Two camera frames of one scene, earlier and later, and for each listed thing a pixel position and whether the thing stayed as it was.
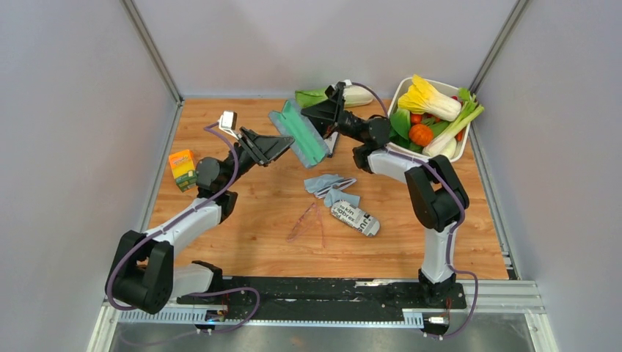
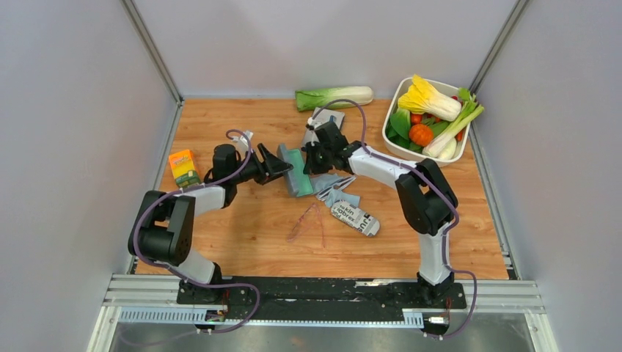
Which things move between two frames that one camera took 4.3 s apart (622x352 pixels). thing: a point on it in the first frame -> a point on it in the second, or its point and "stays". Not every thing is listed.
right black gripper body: [336, 110] -> [320, 160]
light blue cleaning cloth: [331, 195] stays
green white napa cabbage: [353, 95] stays
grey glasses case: [306, 143] -> [298, 182]
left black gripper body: [252, 148] -> [259, 173]
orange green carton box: [183, 165] stays
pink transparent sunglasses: [302, 218] stays
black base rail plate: [327, 295] stays
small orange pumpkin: [421, 135] stays
